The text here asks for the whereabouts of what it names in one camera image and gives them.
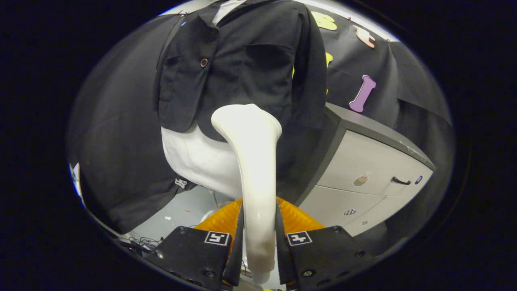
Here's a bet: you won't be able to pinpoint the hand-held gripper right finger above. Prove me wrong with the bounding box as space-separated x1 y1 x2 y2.
276 197 374 291

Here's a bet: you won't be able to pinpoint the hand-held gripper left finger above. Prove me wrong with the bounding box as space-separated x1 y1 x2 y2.
153 198 245 291

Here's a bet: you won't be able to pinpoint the black suit jacket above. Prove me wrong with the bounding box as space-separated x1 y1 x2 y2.
156 0 328 144

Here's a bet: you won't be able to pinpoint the grey cabinet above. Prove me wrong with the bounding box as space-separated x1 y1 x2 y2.
297 102 437 237

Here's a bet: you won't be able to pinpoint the black backdrop cloth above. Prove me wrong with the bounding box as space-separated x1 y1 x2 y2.
67 8 455 259

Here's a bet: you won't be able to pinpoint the black floor cables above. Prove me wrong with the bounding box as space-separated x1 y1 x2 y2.
121 236 162 254

